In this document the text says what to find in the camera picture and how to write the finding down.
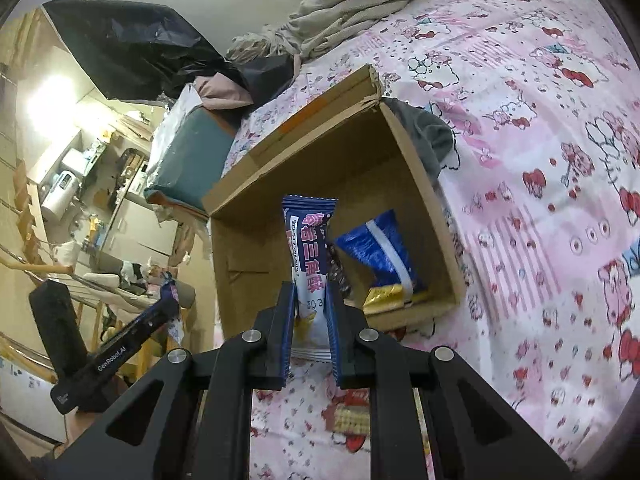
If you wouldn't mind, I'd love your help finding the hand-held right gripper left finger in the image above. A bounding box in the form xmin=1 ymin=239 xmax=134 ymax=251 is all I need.
xmin=50 ymin=281 xmax=297 ymax=480

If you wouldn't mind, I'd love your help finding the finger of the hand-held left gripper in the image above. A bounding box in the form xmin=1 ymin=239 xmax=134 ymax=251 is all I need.
xmin=159 ymin=272 xmax=182 ymax=313

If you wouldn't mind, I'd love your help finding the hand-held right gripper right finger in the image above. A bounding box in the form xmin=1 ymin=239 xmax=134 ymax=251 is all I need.
xmin=325 ymin=285 xmax=576 ymax=480

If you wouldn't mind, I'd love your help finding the blue white snack packet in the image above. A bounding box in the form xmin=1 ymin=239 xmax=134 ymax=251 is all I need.
xmin=281 ymin=194 xmax=338 ymax=363

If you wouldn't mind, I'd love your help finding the brown cardboard box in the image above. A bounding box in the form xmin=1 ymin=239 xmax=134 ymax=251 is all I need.
xmin=201 ymin=63 xmax=468 ymax=341

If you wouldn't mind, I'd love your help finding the person's left hand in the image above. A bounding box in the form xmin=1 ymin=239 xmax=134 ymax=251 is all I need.
xmin=65 ymin=375 xmax=132 ymax=443

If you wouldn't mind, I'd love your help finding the gold snack packet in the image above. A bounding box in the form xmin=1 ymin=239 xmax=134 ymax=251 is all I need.
xmin=362 ymin=284 xmax=433 ymax=316

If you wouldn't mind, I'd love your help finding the dark snack packet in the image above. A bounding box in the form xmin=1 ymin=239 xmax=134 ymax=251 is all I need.
xmin=327 ymin=240 xmax=353 ymax=306

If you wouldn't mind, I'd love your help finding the grey cabinet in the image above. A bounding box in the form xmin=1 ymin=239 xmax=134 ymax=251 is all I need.
xmin=102 ymin=192 xmax=181 ymax=261

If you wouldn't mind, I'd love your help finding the corn print snack packet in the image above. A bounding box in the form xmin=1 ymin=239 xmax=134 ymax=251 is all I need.
xmin=332 ymin=405 xmax=373 ymax=436

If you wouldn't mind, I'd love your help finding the blue white-striped snack packet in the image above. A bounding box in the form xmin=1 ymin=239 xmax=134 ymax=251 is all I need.
xmin=334 ymin=209 xmax=431 ymax=306

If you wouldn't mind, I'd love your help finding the teal cushion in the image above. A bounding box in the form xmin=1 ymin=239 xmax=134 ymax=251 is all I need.
xmin=144 ymin=105 xmax=236 ymax=211

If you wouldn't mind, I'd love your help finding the white kitchen appliance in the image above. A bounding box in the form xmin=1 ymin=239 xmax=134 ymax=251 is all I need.
xmin=40 ymin=170 xmax=83 ymax=223

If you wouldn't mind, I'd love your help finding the white plastic sheet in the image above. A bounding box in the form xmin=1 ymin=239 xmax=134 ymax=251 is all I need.
xmin=147 ymin=85 xmax=206 ymax=171

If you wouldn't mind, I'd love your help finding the pink cloth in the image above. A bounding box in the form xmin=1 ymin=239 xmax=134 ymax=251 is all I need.
xmin=192 ymin=72 xmax=253 ymax=111

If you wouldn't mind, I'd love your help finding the grey cloth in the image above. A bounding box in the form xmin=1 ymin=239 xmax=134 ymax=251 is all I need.
xmin=382 ymin=97 xmax=456 ymax=181

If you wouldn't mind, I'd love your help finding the dark cloth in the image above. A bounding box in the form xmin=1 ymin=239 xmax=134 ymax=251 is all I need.
xmin=235 ymin=52 xmax=303 ymax=111

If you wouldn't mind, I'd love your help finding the black plastic bag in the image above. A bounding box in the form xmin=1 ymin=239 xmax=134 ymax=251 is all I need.
xmin=42 ymin=0 xmax=236 ymax=103

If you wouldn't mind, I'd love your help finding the pink printed bed sheet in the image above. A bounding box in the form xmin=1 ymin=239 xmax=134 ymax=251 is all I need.
xmin=210 ymin=0 xmax=640 ymax=480

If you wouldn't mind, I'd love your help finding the beige crumpled blanket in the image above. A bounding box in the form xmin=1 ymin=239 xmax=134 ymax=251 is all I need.
xmin=225 ymin=0 xmax=443 ymax=61

